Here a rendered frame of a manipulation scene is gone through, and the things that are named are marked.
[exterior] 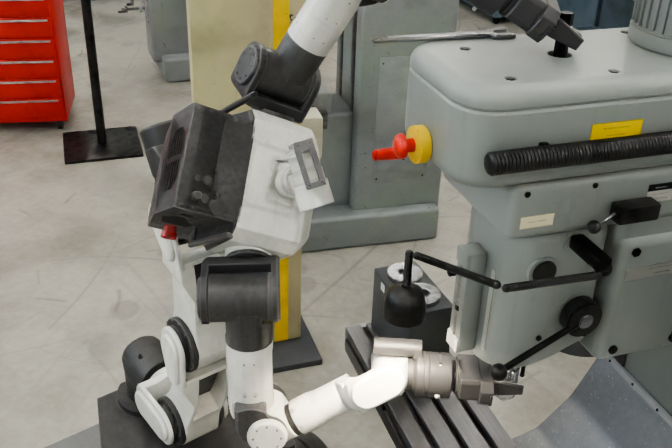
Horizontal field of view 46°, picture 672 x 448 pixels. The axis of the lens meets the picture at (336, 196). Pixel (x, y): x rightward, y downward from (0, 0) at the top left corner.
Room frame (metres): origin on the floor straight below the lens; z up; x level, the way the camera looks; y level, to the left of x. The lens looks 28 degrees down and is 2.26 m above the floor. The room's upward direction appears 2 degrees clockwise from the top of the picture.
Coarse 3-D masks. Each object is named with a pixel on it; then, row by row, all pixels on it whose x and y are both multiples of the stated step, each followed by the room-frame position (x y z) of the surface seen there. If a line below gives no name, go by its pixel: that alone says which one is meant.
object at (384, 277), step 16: (384, 272) 1.73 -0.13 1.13; (400, 272) 1.73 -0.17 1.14; (416, 272) 1.72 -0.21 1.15; (384, 288) 1.68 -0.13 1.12; (432, 288) 1.65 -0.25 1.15; (432, 304) 1.59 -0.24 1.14; (448, 304) 1.60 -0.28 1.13; (384, 320) 1.67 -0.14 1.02; (432, 320) 1.57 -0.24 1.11; (448, 320) 1.59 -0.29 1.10; (384, 336) 1.67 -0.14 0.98; (400, 336) 1.59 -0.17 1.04; (416, 336) 1.55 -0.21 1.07; (432, 336) 1.57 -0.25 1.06; (448, 352) 1.59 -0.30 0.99
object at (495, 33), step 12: (372, 36) 1.25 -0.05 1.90; (384, 36) 1.25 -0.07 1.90; (396, 36) 1.25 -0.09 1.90; (408, 36) 1.26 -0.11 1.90; (420, 36) 1.26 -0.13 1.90; (432, 36) 1.26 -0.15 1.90; (444, 36) 1.27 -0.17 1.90; (456, 36) 1.27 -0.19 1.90; (468, 36) 1.28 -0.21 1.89; (480, 36) 1.29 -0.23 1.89; (492, 36) 1.28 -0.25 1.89; (504, 36) 1.29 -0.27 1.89
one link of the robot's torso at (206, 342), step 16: (160, 240) 1.55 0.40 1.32; (176, 240) 1.53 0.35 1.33; (176, 256) 1.51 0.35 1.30; (192, 256) 1.58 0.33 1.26; (208, 256) 1.56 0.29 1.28; (176, 272) 1.52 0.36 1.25; (192, 272) 1.52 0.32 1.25; (176, 288) 1.58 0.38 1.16; (192, 288) 1.52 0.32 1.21; (176, 304) 1.59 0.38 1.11; (192, 304) 1.52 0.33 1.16; (176, 320) 1.56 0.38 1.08; (192, 320) 1.53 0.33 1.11; (192, 336) 1.53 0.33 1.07; (208, 336) 1.53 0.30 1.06; (224, 336) 1.56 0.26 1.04; (192, 352) 1.50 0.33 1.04; (208, 352) 1.53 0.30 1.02; (224, 352) 1.55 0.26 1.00; (192, 368) 1.51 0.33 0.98
